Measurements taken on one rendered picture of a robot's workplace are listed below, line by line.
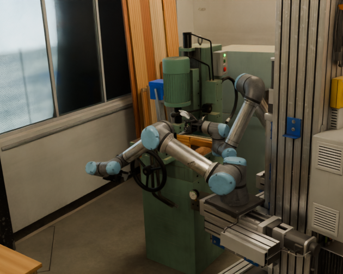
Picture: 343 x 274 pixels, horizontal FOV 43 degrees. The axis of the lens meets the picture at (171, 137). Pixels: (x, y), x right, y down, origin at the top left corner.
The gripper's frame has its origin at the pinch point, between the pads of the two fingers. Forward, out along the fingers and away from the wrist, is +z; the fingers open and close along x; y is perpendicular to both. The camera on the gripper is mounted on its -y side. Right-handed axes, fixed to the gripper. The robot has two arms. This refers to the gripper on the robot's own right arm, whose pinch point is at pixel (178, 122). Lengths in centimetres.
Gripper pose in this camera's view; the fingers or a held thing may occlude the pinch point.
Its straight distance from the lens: 267.8
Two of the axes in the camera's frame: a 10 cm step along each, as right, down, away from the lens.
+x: -0.1, 9.7, 2.5
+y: -6.0, 1.9, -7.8
